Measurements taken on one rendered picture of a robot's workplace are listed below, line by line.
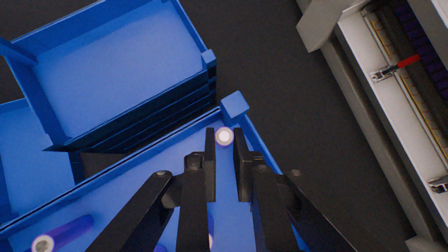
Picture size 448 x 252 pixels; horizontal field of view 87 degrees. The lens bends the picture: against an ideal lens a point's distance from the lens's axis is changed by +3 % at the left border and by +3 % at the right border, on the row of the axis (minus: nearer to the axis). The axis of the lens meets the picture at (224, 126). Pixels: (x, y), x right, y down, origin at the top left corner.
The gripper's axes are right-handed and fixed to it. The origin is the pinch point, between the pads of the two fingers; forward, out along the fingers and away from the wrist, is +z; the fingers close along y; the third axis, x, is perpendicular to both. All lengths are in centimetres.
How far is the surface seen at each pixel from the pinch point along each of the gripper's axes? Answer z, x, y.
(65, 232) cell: 1.4, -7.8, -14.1
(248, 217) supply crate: 5.6, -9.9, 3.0
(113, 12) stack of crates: 32.9, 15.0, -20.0
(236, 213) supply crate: 5.8, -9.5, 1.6
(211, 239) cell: -0.2, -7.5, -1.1
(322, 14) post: 48, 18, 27
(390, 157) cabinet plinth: 41, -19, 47
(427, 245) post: 31, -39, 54
